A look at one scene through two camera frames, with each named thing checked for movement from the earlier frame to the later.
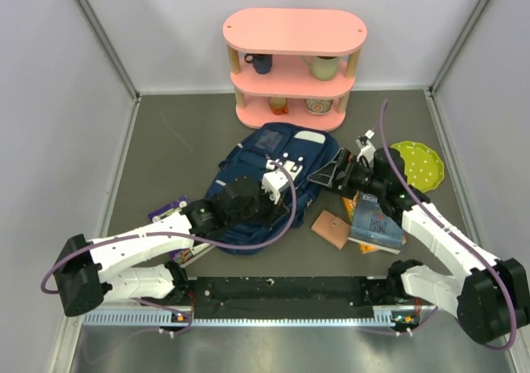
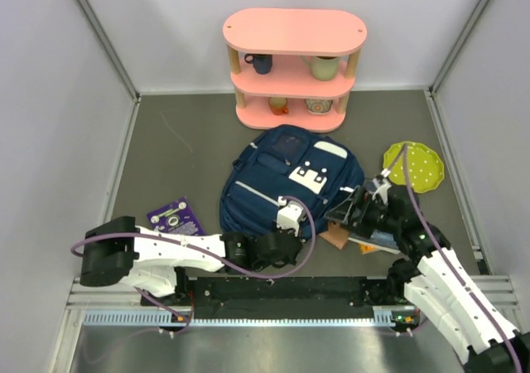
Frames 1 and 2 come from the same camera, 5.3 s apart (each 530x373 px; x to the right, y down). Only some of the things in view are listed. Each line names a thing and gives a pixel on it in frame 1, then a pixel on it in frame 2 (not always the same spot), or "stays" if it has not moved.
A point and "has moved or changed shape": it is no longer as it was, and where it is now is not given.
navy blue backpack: (247, 155) has moved or changed shape
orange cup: (278, 105) stays
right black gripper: (342, 161) → (343, 213)
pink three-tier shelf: (293, 65) stays
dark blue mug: (262, 62) stays
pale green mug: (323, 68) stays
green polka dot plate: (424, 168) stays
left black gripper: (275, 211) → (291, 258)
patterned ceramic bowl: (319, 106) stays
